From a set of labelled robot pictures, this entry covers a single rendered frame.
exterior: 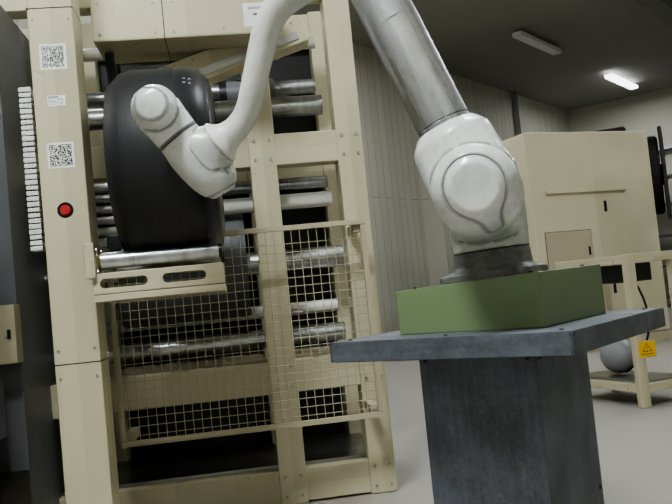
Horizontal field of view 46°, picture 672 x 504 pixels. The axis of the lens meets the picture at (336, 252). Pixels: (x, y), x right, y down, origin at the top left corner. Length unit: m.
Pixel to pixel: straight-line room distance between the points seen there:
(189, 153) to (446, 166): 0.65
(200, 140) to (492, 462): 0.90
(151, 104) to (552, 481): 1.09
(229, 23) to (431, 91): 1.41
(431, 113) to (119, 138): 1.02
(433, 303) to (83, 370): 1.17
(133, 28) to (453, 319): 1.64
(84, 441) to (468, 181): 1.46
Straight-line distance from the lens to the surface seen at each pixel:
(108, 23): 2.77
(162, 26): 2.74
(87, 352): 2.36
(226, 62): 2.83
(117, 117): 2.21
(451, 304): 1.52
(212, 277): 2.22
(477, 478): 1.57
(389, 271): 9.28
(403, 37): 1.46
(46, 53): 2.49
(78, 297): 2.36
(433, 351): 1.42
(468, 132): 1.38
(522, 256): 1.58
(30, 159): 2.44
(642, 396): 4.39
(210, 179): 1.76
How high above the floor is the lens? 0.75
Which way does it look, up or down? 3 degrees up
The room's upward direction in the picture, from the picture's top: 6 degrees counter-clockwise
